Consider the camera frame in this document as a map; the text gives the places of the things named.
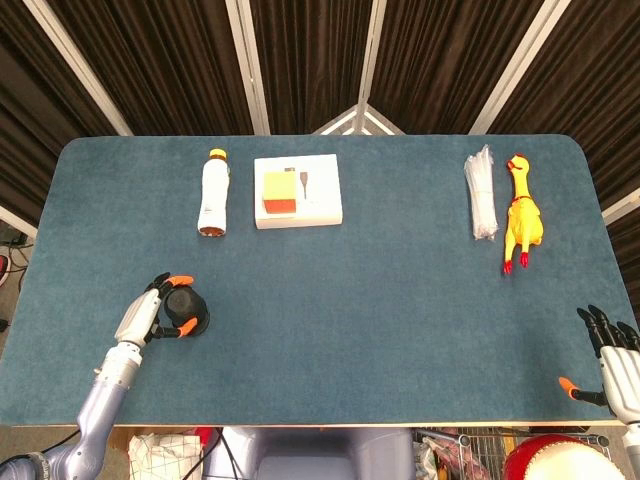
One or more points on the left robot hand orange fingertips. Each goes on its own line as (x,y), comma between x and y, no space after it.
(140,315)

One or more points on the right robot hand orange thumb tip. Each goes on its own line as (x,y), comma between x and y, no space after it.
(622,377)

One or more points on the black round object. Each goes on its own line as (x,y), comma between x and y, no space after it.
(186,305)

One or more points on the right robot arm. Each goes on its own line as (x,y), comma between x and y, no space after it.
(632,436)

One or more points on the red and white drum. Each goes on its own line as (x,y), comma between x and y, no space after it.
(560,460)

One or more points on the brown cardboard box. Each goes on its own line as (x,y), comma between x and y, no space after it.
(127,432)

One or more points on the white wrapped bottle yellow cap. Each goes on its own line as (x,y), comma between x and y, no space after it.
(215,192)

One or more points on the white checked cloth bag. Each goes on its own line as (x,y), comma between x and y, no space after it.
(165,457)

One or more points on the blue table cloth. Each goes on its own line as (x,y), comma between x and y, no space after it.
(320,350)

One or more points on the yellow rubber chicken toy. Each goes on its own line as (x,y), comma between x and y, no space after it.
(522,220)

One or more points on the orange and yellow sponge block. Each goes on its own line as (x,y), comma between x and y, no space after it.
(280,190)

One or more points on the white flat cardboard box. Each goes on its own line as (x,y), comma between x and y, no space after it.
(322,200)

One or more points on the lavender robot torso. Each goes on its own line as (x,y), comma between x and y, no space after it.
(310,452)

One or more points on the clear plastic bag bundle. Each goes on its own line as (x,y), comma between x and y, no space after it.
(481,195)

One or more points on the dark brown curtain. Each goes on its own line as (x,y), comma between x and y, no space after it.
(150,50)

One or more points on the white frame rail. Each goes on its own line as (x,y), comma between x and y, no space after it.
(622,206)
(17,221)

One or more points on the white frame post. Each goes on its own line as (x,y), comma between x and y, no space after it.
(374,50)
(249,65)
(75,62)
(519,65)

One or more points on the white triangular frame base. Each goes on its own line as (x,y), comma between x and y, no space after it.
(370,122)

